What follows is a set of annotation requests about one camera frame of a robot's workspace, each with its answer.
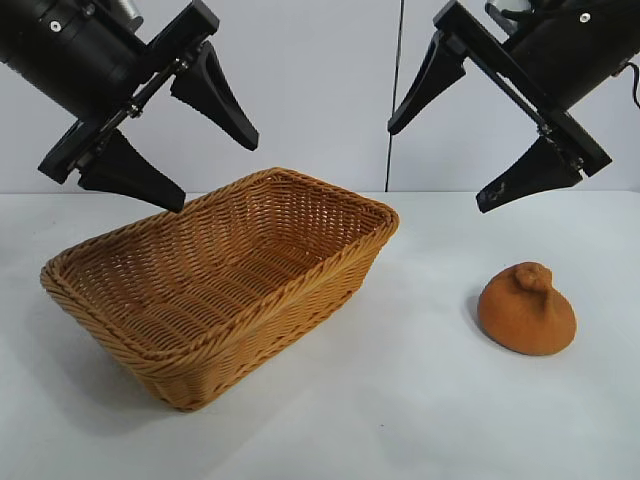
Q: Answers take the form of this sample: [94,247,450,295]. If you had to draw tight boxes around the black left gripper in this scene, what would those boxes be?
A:
[29,0,261,213]

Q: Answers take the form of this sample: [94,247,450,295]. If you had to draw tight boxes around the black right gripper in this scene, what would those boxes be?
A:
[387,0,615,216]

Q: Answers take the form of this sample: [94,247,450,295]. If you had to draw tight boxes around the brown woven wicker basket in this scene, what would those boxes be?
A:
[39,167,401,412]

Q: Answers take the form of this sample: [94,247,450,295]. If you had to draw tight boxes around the orange-brown bun toy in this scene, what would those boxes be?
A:
[477,260,579,357]

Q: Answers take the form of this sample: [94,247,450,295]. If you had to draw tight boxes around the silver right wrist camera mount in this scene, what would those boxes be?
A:
[487,0,531,21]

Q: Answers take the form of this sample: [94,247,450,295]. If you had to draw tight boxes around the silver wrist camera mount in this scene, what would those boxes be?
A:
[487,0,531,21]
[112,0,144,29]

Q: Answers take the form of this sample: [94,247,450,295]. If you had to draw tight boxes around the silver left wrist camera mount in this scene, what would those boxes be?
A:
[112,0,144,29]

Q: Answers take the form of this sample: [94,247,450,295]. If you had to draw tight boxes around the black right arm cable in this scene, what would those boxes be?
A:
[612,62,640,109]

